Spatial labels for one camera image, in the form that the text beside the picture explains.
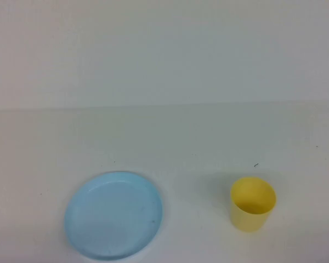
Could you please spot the light blue round plate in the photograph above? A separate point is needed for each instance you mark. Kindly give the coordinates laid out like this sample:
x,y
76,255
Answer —
x,y
112,216

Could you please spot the yellow plastic cup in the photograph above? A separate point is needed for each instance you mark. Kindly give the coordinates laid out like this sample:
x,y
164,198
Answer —
x,y
248,219

